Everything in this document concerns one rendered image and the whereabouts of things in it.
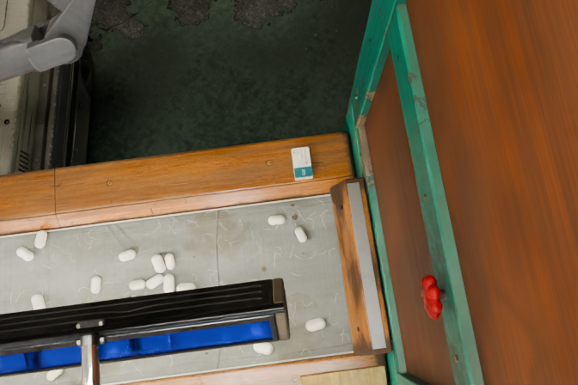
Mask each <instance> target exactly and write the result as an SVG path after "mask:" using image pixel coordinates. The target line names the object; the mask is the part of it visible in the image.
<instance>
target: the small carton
mask: <svg viewBox="0 0 578 385"><path fill-rule="evenodd" d="M291 151H292V164H293V170H294V177H295V180H307V179H313V173H312V166H311V155H310V149H309V147H302V148H295V149H291Z"/></svg>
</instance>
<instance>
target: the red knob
mask: <svg viewBox="0 0 578 385"><path fill-rule="evenodd" d="M421 287H422V290H421V296H422V297H423V300H424V308H425V310H426V311H427V312H428V315H429V316H430V317H431V318H432V319H435V320H436V319H438V318H439V317H440V314H441V310H442V309H443V305H442V302H441V301H443V300H446V291H445V290H440V288H439V287H438V286H437V281H436V278H435V277H434V276H432V275H427V276H425V277H423V278H422V279H421Z"/></svg>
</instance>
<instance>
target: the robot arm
mask: <svg viewBox="0 0 578 385"><path fill-rule="evenodd" d="M47 1H48V2H49V3H51V4H52V5H53V6H54V7H56V8H57V9H58V11H57V12H56V14H55V15H54V16H53V18H52V19H51V20H49V21H44V22H42V23H39V24H37V25H33V26H31V27H27V28H25V29H23V30H21V31H19V32H18V33H16V34H13V35H11V36H9V37H7V38H4V39H1V40H0V83H1V82H4V81H7V80H9V79H11V78H14V77H17V76H21V75H24V74H27V73H30V72H33V71H38V72H42V71H45V70H49V69H51V68H54V67H57V66H59V65H61V64H72V63H74V62H76V61H78V59H80V57H81V56H82V54H83V49H84V47H86V44H87V40H88V36H89V29H90V24H91V21H92V16H93V12H94V8H95V1H96V0H47Z"/></svg>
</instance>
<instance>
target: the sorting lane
mask: <svg viewBox="0 0 578 385"><path fill-rule="evenodd" d="M278 215H282V216H283V217H284V218H285V222H284V223H283V224H275V225H271V224H269V222H268V219H269V217H271V216H278ZM297 227H301V228H303V229H304V232H305V234H306V236H307V239H306V241H305V242H300V241H299V240H298V238H297V236H296V234H295V229H296V228H297ZM38 232H39V231H38ZM38 232H31V233H25V234H18V235H5V236H0V314H7V313H14V312H21V311H28V310H34V309H33V305H32V302H31V298H32V296H33V295H35V294H41V295H42V296H43V298H44V302H45V305H46V309H47V308H53V307H60V306H67V305H74V304H80V303H93V302H99V301H107V300H114V299H120V298H127V297H129V296H133V295H137V296H146V295H153V294H159V293H166V292H164V290H163V282H162V283H161V284H160V285H158V286H157V287H155V288H154V289H149V288H148V287H147V286H146V285H145V287H144V288H143V289H141V290H131V289H130V288H129V284H130V282H132V281H134V280H140V279H142V280H144V281H145V283H146V282H147V281H148V280H149V279H150V278H152V277H154V276H155V275H157V274H161V275H163V277H164V276H165V275H166V274H172V275H173V276H174V278H175V289H174V291H177V286H178V285H179V284H183V283H193V284H195V286H196V289H199V288H206V287H213V286H219V285H226V284H239V283H245V282H252V281H259V280H265V279H272V280H273V279H274V278H283V281H284V288H285V289H286V302H287V309H288V316H289V324H290V326H289V330H290V339H286V340H278V341H273V342H267V343H270V344H271V345H272V346H273V347H274V351H273V352H272V353H271V354H270V355H265V354H261V353H257V352H255V350H254V347H253V346H254V344H253V345H240V346H234V347H227V348H220V349H214V350H207V351H195V352H189V353H182V354H175V355H168V356H161V357H149V358H142V359H136V360H129V361H123V362H116V363H110V364H102V365H101V384H102V385H114V384H121V383H127V382H139V381H146V380H152V379H159V378H166V377H172V376H185V375H192V374H198V373H205V372H211V371H218V370H230V369H237V368H243V367H250V366H256V365H263V364H276V363H282V362H289V361H296V360H302V359H309V358H321V357H327V356H334V355H341V354H348V353H354V348H353V341H352V335H351V330H350V324H349V319H348V312H347V301H346V295H345V289H344V282H343V276H342V269H341V256H340V250H339V244H338V239H337V233H336V227H335V218H334V212H333V205H332V202H331V197H330V194H327V195H320V196H313V197H306V198H299V199H287V200H280V201H273V202H266V203H260V204H252V205H239V206H232V207H226V208H219V209H212V210H205V211H193V212H186V213H179V214H172V215H165V216H159V217H146V218H139V219H132V220H125V221H119V222H111V223H98V224H92V225H85V226H78V227H71V228H64V229H52V230H45V232H46V233H47V238H46V245H45V246H44V247H43V248H37V247H36V246H35V245H34V242H35V238H36V235H37V233H38ZM20 247H25V248H26V249H28V250H29V251H31V252H33V253H34V258H33V259H32V260H30V261H25V260H24V259H23V258H21V257H19V256H18V255H17V254H16V250H17V249H18V248H20ZM127 250H134V251H135V253H136V256H135V258H134V259H132V260H127V261H121V260H120V259H119V254H120V253H121V252H125V251H127ZM155 254H160V255H161V256H162V257H163V262H164V264H165V265H166V262H165V255H166V254H173V256H174V259H175V268H174V269H172V270H170V269H168V268H167V266H166V269H165V271H164V272H163V273H158V272H156V271H155V268H154V266H153V264H152V262H151V258H152V257H153V256H154V255H155ZM94 276H98V277H100V278H101V290H100V292H98V293H96V294H94V293H92V292H91V290H90V287H91V279H92V278H93V277H94ZM319 317H321V318H324V320H325V321H326V325H325V327H324V328H323V329H320V330H316V331H314V332H310V331H308V330H307V329H306V323H307V321H309V320H312V319H316V318H319ZM48 372H49V371H45V372H38V373H32V374H25V375H18V376H6V377H0V385H81V367H77V368H70V369H64V370H63V373H62V374H61V375H59V376H58V377H57V378H56V379H55V380H54V381H48V380H47V378H46V375H47V373H48Z"/></svg>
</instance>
